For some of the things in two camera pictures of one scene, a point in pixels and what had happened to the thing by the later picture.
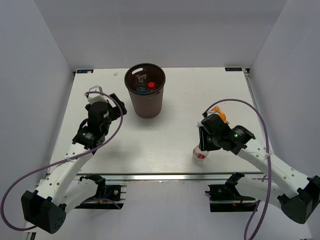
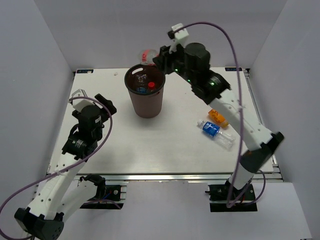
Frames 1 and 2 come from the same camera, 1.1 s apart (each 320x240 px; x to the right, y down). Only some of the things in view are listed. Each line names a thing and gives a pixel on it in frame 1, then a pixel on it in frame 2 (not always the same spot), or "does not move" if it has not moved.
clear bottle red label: x=151 y=85 does not move
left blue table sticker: x=85 y=71 does not move
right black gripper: x=203 y=145 → x=163 y=60
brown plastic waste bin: x=145 y=83 does not move
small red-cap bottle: x=199 y=153 → x=146 y=56
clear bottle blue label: x=141 y=82 does not move
